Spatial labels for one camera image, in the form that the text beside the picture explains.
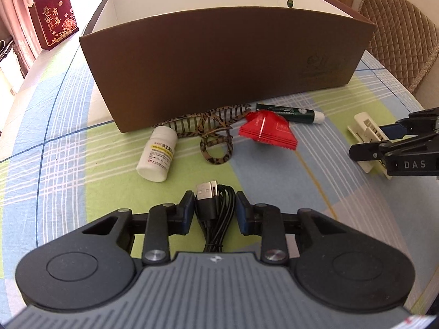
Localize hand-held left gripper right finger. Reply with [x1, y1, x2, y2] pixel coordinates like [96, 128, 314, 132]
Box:
[236, 191, 348, 265]

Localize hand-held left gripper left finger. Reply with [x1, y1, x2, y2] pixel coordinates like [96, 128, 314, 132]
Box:
[82, 191, 196, 265]

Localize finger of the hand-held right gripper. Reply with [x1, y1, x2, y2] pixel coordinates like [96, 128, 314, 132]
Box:
[381, 107, 439, 141]
[349, 127, 439, 161]

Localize black usb cable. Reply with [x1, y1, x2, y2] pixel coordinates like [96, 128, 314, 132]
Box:
[194, 179, 237, 253]

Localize cream hair clip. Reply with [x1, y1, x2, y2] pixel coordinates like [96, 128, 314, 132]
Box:
[347, 112, 393, 179]

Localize white pill bottle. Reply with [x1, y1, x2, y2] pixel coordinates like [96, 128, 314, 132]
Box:
[136, 125, 178, 183]

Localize dark green ointment tube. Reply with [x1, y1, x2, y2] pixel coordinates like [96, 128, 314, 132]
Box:
[255, 102, 326, 124]

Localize red foil packet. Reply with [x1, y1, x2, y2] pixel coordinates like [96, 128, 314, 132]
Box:
[238, 109, 299, 151]

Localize leopard print hair claw clip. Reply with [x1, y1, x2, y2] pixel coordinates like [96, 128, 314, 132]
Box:
[153, 103, 253, 166]

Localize brown cardboard box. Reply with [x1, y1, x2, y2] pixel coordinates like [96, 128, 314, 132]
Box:
[79, 0, 376, 134]

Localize checked tablecloth covered desktop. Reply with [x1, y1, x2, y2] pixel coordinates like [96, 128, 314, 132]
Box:
[0, 36, 439, 316]

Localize chair with quilted brown cover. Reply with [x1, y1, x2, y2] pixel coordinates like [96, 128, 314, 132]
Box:
[357, 0, 439, 94]

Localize red gift bag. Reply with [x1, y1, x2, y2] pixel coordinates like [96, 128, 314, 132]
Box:
[28, 0, 80, 52]

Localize pink curtain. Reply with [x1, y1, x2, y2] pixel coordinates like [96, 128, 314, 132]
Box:
[0, 0, 39, 73]

